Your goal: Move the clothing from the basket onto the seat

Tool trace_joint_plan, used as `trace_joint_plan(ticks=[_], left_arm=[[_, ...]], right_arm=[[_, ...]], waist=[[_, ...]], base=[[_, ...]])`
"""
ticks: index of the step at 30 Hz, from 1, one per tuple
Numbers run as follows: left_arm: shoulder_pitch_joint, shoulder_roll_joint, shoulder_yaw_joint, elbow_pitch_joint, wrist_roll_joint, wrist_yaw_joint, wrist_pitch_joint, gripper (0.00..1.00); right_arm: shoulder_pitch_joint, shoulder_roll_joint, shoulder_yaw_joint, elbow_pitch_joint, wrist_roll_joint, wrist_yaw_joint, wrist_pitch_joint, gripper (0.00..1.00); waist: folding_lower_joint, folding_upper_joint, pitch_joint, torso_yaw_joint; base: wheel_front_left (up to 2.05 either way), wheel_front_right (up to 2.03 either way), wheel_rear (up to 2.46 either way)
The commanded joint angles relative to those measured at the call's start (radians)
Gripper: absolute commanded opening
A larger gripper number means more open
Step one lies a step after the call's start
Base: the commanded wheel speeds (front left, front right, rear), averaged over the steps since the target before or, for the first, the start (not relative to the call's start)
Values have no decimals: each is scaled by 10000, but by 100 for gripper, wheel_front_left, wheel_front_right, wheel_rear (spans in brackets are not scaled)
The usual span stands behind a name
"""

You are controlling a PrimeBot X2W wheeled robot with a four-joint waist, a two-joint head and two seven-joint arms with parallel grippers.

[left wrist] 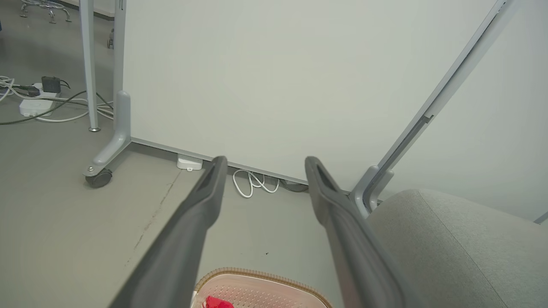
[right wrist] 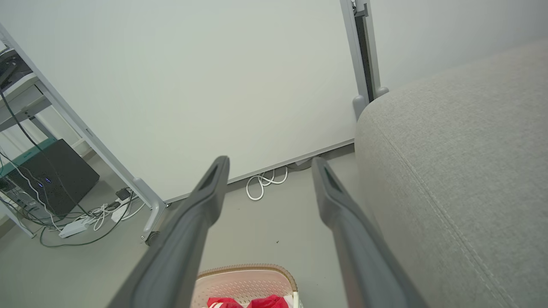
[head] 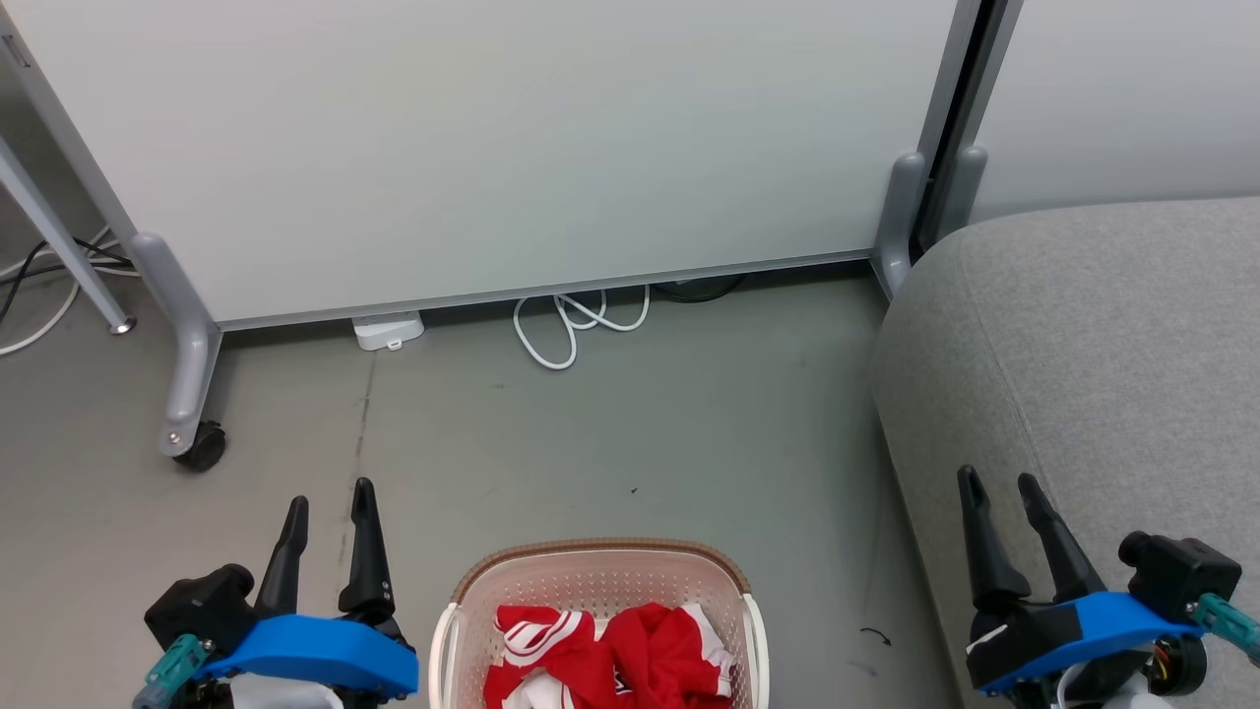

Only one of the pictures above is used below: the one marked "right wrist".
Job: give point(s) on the grey frame desk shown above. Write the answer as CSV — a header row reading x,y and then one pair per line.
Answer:
x,y
21,111

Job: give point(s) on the white power strip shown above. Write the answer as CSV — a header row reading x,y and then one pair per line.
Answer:
x,y
72,229

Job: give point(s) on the white laundry basket brown rim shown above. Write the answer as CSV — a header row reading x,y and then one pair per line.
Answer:
x,y
244,284

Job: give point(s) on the large white partition panel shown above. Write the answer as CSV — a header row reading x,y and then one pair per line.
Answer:
x,y
192,85

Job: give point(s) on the black computer tower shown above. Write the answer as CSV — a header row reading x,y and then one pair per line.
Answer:
x,y
55,171

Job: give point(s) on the narrow white partition panel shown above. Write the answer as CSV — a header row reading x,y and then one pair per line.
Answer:
x,y
449,34

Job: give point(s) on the white table leg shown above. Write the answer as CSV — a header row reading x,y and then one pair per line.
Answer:
x,y
17,222

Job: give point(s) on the black plug adapter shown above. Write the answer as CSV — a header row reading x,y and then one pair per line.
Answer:
x,y
123,193

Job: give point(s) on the grey fabric sofa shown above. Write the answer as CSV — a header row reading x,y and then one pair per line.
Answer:
x,y
462,171

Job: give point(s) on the red shorts with white panel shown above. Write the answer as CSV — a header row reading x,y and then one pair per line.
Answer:
x,y
269,302

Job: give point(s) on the teal edged shelf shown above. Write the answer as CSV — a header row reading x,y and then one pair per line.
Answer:
x,y
25,156

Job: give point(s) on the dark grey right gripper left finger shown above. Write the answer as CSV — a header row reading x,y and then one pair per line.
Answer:
x,y
180,256

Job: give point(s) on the black caster wheel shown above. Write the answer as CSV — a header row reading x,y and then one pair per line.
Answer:
x,y
152,238

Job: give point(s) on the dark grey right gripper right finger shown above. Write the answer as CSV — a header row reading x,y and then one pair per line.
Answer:
x,y
364,265

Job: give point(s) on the black device on desk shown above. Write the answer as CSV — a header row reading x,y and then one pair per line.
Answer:
x,y
10,68

